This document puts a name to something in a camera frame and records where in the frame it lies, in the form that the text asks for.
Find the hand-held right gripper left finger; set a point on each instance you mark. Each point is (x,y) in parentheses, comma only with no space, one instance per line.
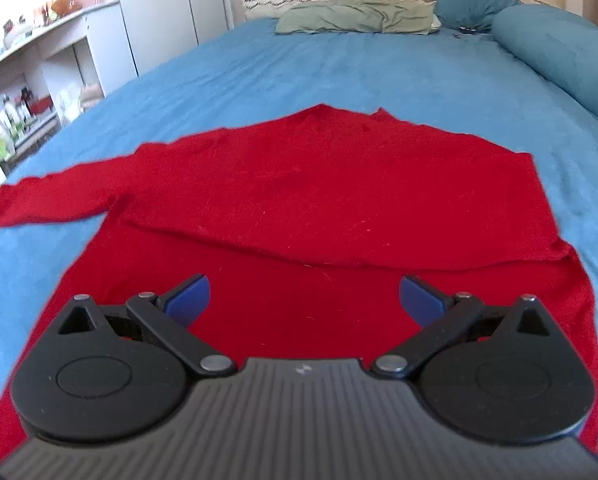
(195,296)

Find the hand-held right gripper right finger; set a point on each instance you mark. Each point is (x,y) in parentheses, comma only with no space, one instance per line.
(415,296)

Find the red sweater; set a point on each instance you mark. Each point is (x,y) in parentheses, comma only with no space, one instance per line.
(329,200)

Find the white shelf unit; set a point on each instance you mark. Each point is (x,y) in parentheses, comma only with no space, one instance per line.
(34,75)

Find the white wardrobe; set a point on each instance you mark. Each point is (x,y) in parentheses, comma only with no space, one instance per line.
(159,10)

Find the blue rolled duvet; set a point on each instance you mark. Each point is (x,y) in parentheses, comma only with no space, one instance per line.
(559,55)

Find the green pillow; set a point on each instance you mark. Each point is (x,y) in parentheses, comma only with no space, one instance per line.
(354,16)

